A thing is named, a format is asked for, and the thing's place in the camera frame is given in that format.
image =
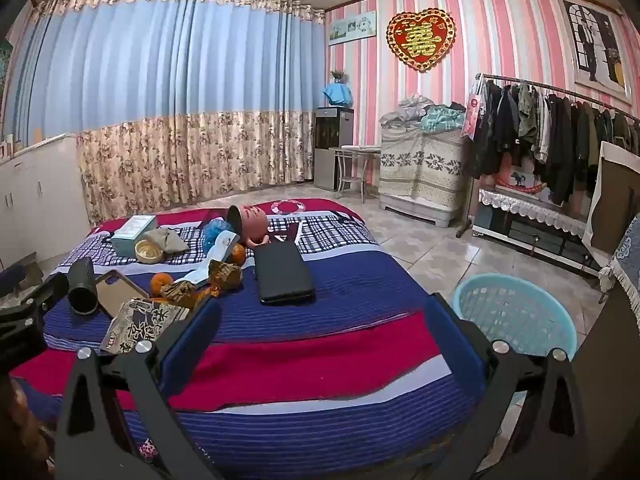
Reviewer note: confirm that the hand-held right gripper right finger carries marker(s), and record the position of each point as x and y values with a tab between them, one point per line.
450	340

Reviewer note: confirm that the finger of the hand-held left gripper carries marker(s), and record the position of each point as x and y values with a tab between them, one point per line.
12	281
50	288

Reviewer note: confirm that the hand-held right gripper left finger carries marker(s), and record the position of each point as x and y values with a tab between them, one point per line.
200	335

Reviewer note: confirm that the black cylinder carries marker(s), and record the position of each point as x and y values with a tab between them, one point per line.
81	290

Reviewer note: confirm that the brown wrapper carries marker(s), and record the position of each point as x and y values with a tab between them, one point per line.
225	275
182	294

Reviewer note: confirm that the black white printed packet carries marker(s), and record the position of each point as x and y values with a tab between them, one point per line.
140	325

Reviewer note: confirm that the orange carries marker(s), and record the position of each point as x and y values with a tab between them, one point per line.
161	282
237	254

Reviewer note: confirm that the light blue plastic basket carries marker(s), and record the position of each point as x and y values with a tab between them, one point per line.
515	310

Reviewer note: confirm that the white paper wrapper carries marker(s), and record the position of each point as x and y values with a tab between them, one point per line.
220	248

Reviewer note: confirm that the beige cloth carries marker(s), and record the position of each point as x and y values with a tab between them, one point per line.
170	240

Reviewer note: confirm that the blue plastic bag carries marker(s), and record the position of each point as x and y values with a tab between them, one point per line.
215	232

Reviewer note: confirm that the small wooden stool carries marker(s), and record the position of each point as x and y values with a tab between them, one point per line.
31	270

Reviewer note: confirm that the brown cardboard piece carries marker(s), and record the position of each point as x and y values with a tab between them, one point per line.
117	292

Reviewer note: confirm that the white cabinet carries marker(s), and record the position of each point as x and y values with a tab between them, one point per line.
35	195

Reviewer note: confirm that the teal cardboard box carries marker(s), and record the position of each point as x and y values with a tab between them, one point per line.
131	235

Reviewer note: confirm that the black rectangular case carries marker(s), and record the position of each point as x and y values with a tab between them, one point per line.
282	275

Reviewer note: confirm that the pink ceramic mug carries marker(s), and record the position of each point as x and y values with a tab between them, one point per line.
252	222

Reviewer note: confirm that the striped red blue blanket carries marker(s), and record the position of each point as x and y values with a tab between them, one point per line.
325	300

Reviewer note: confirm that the low dark tv cabinet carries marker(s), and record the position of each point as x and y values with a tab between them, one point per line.
530	235

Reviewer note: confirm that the white lace cloth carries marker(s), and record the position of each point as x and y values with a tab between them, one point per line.
525	206

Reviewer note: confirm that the dark wooden cabinet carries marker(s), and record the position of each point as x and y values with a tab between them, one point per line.
610	360

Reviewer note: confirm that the red round tray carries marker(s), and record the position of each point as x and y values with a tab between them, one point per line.
520	186

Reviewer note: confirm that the patterned cloth covered cabinet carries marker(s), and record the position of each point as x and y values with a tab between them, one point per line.
420	165

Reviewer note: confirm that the blue patterned fringed cloth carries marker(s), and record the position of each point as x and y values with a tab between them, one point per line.
627	255

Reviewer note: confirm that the small folding table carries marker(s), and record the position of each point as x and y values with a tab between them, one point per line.
355	150

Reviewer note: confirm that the teal patterned folded cloth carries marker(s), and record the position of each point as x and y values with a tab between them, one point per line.
442	119

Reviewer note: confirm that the grey water dispenser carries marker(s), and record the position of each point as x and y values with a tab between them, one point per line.
330	150

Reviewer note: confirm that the pink hanging bag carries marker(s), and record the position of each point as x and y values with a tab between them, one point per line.
474	110

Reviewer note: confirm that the grey folded clothes pile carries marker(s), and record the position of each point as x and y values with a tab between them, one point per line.
402	112

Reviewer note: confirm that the row of hanging clothes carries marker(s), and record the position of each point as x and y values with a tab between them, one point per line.
560	135

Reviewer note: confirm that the blue and floral curtain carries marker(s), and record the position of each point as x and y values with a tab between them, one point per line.
175	85

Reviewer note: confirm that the metal clothes rack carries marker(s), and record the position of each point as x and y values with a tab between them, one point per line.
550	87

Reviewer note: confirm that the red gold heart decoration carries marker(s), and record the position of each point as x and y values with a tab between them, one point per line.
422	40

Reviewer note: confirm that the brown board white frame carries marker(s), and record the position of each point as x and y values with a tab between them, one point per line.
615	200

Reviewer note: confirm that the framed wall poster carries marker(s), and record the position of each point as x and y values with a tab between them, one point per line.
590	45

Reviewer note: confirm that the landscape wall picture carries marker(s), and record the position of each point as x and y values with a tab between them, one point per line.
352	27

